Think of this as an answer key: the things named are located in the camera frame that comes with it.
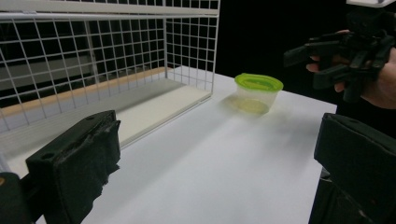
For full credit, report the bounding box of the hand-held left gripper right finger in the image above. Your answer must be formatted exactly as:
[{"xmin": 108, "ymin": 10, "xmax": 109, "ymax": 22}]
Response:
[{"xmin": 313, "ymin": 112, "xmax": 396, "ymax": 224}]

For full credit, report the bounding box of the white wire rack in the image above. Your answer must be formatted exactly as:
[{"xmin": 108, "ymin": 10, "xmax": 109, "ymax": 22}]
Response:
[{"xmin": 0, "ymin": 0, "xmax": 221, "ymax": 176}]

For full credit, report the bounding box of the clear container with green lid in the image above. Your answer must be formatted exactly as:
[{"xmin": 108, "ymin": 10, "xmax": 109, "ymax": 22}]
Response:
[{"xmin": 229, "ymin": 72, "xmax": 285, "ymax": 117}]

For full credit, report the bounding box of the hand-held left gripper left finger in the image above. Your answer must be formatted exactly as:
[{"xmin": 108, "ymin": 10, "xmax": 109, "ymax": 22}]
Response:
[{"xmin": 25, "ymin": 109, "xmax": 122, "ymax": 224}]

